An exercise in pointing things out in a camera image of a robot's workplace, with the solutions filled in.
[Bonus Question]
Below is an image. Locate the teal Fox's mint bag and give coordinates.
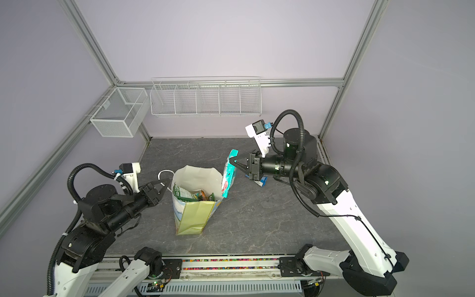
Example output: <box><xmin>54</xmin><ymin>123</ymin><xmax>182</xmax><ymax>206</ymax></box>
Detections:
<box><xmin>221</xmin><ymin>149</ymin><xmax>239</xmax><ymax>198</ymax></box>

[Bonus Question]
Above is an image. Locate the yellow green Fox's bag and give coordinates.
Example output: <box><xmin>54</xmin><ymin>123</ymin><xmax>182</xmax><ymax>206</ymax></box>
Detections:
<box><xmin>173</xmin><ymin>184</ymin><xmax>197</xmax><ymax>202</ymax></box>

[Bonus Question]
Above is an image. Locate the paper bag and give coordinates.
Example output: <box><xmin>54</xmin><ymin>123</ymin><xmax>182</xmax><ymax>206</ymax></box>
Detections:
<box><xmin>157</xmin><ymin>165</ymin><xmax>225</xmax><ymax>235</ymax></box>

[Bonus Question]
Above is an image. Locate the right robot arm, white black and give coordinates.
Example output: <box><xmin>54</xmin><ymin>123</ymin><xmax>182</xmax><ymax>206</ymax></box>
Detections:
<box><xmin>228</xmin><ymin>110</ymin><xmax>409</xmax><ymax>297</ymax></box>

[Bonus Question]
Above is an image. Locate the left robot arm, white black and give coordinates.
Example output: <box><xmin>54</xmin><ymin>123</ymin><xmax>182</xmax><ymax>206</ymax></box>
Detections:
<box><xmin>46</xmin><ymin>163</ymin><xmax>171</xmax><ymax>297</ymax></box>

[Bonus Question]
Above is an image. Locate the blue snack packet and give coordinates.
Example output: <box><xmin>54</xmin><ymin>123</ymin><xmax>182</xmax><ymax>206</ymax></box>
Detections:
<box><xmin>245</xmin><ymin>174</ymin><xmax>267</xmax><ymax>187</ymax></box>

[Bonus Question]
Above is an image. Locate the white mesh basket, small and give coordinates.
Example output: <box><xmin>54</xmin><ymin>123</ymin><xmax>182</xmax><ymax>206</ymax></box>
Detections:
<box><xmin>90</xmin><ymin>87</ymin><xmax>150</xmax><ymax>138</ymax></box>

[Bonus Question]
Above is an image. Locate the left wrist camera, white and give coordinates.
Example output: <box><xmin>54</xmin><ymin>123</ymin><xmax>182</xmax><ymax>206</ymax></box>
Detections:
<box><xmin>113</xmin><ymin>162</ymin><xmax>141</xmax><ymax>193</ymax></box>

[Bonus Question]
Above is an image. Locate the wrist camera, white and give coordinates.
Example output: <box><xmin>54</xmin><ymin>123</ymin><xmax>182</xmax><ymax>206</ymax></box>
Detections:
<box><xmin>113</xmin><ymin>162</ymin><xmax>141</xmax><ymax>193</ymax></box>
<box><xmin>246</xmin><ymin>120</ymin><xmax>272</xmax><ymax>157</ymax></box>

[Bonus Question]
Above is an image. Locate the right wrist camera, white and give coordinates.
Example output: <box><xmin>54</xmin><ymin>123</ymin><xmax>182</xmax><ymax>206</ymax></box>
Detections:
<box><xmin>246</xmin><ymin>120</ymin><xmax>272</xmax><ymax>157</ymax></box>

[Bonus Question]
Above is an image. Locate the white wire basket, long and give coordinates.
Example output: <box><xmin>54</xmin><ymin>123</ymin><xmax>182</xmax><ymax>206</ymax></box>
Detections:
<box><xmin>149</xmin><ymin>76</ymin><xmax>262</xmax><ymax>116</ymax></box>

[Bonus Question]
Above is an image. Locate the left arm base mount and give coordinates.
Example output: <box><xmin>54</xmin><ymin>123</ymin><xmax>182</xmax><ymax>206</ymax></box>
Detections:
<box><xmin>148</xmin><ymin>258</ymin><xmax>183</xmax><ymax>280</ymax></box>

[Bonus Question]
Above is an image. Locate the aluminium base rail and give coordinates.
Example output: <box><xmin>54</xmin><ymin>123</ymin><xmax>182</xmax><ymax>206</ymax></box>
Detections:
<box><xmin>88</xmin><ymin>253</ymin><xmax>387</xmax><ymax>285</ymax></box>

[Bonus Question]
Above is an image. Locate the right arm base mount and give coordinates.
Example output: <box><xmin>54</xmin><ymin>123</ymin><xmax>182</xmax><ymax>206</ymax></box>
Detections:
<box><xmin>277</xmin><ymin>256</ymin><xmax>330</xmax><ymax>277</ymax></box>

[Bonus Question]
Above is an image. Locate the white vented cable duct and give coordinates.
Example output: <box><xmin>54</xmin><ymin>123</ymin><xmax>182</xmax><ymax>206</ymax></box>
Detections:
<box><xmin>85</xmin><ymin>280</ymin><xmax>303</xmax><ymax>297</ymax></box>

